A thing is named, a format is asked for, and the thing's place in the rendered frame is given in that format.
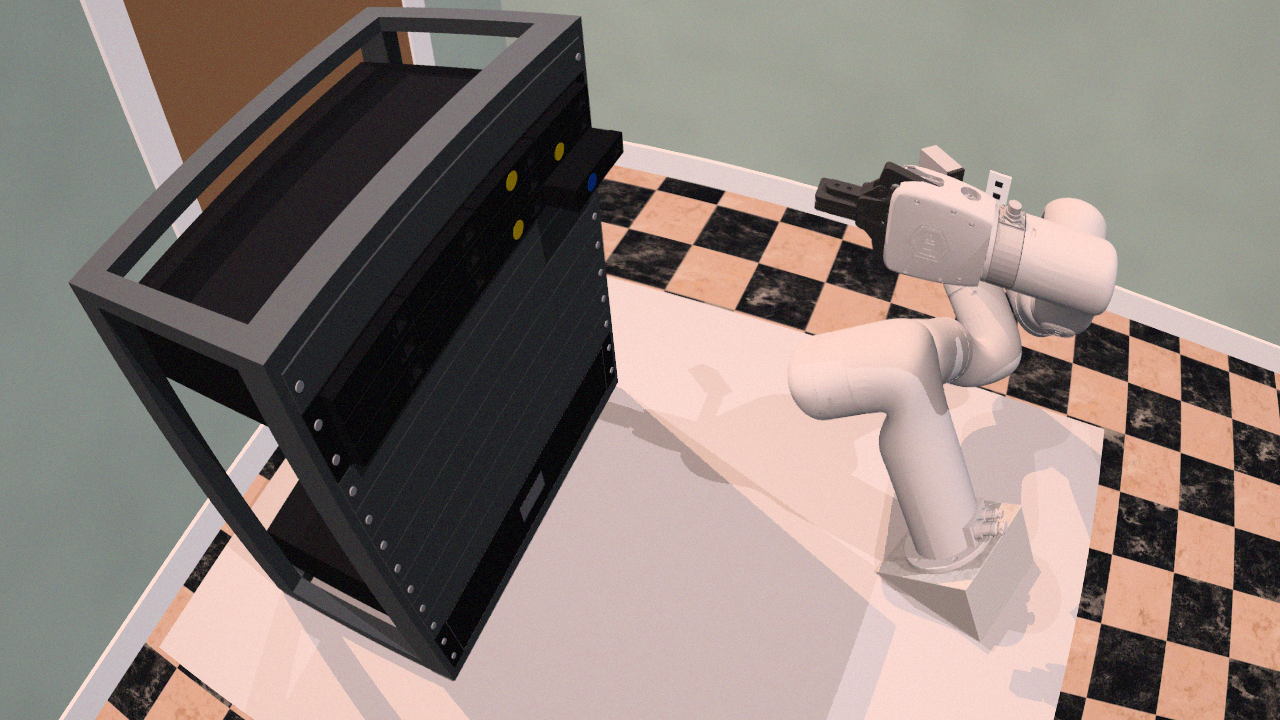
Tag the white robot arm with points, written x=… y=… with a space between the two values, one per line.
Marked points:
x=892 y=366

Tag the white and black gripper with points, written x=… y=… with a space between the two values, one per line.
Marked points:
x=932 y=238

